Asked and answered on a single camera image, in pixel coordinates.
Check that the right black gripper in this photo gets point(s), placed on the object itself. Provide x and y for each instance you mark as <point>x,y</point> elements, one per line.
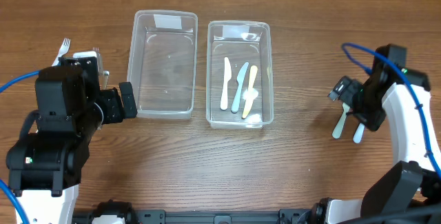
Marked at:
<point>360,112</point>

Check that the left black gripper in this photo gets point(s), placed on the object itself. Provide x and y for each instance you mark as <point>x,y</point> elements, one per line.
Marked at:
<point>112,105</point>

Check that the yellow plastic knife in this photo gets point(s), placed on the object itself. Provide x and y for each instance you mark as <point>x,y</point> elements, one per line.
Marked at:
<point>250,91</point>

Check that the light blue plastic knife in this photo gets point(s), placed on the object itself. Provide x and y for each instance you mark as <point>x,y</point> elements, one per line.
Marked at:
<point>240,79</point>

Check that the white plastic knife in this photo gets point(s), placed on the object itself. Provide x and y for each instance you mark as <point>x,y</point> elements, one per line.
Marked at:
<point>359,133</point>
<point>226,77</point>

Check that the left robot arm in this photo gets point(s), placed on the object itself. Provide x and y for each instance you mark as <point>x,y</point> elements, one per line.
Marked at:
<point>45,163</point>

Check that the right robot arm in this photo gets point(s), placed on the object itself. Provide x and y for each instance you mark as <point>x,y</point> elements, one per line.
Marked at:
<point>410,191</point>

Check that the left clear plastic container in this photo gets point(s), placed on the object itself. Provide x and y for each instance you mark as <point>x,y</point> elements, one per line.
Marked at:
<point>162,63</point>

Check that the clear plastic container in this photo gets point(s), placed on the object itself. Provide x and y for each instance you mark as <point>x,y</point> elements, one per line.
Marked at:
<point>240,41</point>
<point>162,63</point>

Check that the right clear plastic container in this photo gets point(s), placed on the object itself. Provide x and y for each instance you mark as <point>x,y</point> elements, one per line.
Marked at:
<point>240,41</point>

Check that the upright metal fork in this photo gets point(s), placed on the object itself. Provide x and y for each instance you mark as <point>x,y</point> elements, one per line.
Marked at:
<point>99,60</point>

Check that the light blue plastic fork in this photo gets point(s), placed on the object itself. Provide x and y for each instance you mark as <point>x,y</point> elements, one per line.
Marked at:
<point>65,46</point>

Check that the thick handled metal fork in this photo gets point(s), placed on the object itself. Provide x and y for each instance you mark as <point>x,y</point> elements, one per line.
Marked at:
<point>106,75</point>

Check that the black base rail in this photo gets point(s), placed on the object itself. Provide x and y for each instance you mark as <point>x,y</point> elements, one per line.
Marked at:
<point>123,212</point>

